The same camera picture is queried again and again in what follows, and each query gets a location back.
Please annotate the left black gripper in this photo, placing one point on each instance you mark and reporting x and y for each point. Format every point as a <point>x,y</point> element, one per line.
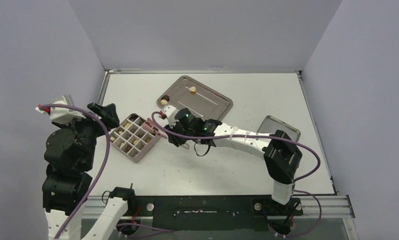
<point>107,112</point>

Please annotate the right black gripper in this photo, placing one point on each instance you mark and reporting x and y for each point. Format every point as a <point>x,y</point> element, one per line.
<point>172,131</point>

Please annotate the steel chocolate tray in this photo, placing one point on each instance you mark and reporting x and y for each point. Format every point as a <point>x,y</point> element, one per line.
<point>206,102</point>

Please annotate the metal tin lid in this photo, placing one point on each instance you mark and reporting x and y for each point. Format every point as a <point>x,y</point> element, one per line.
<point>271,124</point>

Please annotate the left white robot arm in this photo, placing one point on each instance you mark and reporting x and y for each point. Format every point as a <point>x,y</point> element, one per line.
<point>70,152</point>

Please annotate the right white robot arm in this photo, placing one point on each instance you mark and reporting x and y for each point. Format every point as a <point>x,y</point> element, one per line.
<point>280,155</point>

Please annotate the cream round swirl chocolate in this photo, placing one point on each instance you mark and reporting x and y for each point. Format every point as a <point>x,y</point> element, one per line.
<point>163,102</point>

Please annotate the dark brown square chocolate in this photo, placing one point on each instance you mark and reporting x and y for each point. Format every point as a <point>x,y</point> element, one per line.
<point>166,97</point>

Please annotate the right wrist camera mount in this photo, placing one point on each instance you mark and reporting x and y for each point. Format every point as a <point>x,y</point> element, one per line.
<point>168,113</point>

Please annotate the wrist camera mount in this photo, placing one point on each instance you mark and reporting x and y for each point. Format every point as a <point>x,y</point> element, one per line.
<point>61,115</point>
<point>168,113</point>

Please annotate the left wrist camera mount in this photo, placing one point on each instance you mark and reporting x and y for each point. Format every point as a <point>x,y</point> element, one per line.
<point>61,115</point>

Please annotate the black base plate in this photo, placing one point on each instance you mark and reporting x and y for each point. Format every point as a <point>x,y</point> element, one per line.
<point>214,212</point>

